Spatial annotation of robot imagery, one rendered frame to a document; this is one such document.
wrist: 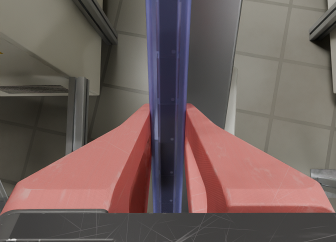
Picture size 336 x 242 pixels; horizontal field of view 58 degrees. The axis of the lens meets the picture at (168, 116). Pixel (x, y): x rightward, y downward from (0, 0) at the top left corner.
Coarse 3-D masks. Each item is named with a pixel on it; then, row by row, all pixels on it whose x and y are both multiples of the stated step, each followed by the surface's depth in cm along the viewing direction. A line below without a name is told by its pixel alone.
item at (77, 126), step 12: (72, 84) 75; (84, 84) 75; (72, 96) 75; (84, 96) 75; (72, 108) 74; (84, 108) 75; (72, 120) 74; (84, 120) 75; (72, 132) 74; (84, 132) 76; (72, 144) 74; (84, 144) 76
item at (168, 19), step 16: (160, 0) 9; (176, 0) 9; (160, 16) 9; (176, 16) 9; (160, 32) 10; (176, 32) 10; (160, 48) 10; (176, 48) 10; (160, 64) 10; (176, 64) 10; (160, 80) 11; (176, 80) 11; (160, 96) 11; (176, 96) 11; (160, 112) 11; (176, 112) 11; (160, 128) 12; (176, 128) 12; (160, 144) 12; (176, 144) 12; (160, 160) 13; (176, 160) 13; (160, 176) 13; (176, 176) 13; (160, 192) 14; (176, 192) 14; (160, 208) 15; (176, 208) 15
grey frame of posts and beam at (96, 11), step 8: (72, 0) 78; (80, 0) 80; (88, 0) 79; (96, 0) 85; (80, 8) 82; (88, 8) 82; (96, 8) 85; (88, 16) 87; (96, 16) 87; (104, 16) 93; (96, 24) 93; (104, 24) 93; (104, 32) 98; (112, 32) 104; (104, 40) 105; (112, 40) 105
